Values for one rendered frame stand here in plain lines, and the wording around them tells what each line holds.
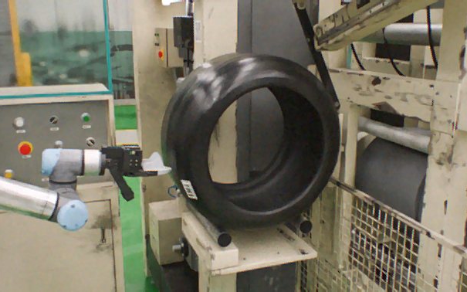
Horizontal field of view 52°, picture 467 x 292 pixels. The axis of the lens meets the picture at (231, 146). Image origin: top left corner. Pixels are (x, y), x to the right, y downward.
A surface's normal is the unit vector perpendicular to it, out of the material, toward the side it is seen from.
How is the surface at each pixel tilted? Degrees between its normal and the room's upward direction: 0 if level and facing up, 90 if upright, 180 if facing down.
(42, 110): 90
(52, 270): 90
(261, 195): 40
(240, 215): 100
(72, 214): 90
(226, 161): 90
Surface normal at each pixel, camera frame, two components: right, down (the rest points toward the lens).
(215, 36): 0.35, 0.23
